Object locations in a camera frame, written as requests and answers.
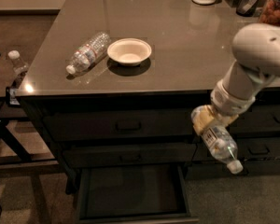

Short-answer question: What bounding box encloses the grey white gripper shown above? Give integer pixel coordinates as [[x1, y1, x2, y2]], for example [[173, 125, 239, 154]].
[[192, 80, 255, 135]]

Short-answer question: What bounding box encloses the blue label plastic bottle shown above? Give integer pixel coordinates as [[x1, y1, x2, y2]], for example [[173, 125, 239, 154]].
[[199, 112, 243, 175]]

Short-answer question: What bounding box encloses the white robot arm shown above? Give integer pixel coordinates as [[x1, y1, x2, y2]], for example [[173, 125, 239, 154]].
[[191, 23, 280, 135]]

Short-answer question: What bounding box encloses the top left drawer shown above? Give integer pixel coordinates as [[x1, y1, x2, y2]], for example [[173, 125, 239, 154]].
[[43, 109, 192, 141]]

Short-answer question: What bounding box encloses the top right drawer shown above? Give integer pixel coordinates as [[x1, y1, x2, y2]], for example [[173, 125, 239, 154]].
[[230, 105, 280, 133]]

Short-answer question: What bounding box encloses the middle left drawer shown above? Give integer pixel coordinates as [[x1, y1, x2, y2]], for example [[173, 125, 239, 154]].
[[63, 143, 196, 168]]

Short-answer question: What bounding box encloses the middle right drawer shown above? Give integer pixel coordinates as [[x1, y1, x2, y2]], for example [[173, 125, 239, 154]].
[[192, 137, 280, 161]]

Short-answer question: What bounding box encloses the bottom right drawer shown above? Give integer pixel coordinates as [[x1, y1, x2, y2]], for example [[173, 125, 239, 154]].
[[184, 160, 280, 180]]

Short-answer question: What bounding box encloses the open bottom left drawer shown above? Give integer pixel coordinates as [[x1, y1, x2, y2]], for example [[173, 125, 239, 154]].
[[76, 164, 199, 224]]

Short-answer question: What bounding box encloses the red label plastic bottle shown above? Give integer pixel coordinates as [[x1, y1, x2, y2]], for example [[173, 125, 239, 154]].
[[66, 32, 111, 75]]

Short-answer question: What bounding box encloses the small clear bottle white cap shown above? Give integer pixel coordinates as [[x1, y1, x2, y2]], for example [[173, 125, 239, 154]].
[[8, 50, 29, 75]]

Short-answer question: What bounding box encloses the white paper bowl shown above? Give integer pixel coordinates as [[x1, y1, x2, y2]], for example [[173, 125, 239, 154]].
[[107, 38, 152, 66]]

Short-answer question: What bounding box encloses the small black clamp device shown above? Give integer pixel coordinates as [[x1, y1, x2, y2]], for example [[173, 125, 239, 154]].
[[6, 87, 20, 107]]

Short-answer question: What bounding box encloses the dark side table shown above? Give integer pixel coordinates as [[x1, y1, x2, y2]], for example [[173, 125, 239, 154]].
[[0, 48, 59, 170]]

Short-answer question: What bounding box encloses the dark cabinet frame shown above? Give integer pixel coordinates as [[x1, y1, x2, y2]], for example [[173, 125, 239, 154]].
[[21, 90, 280, 182]]

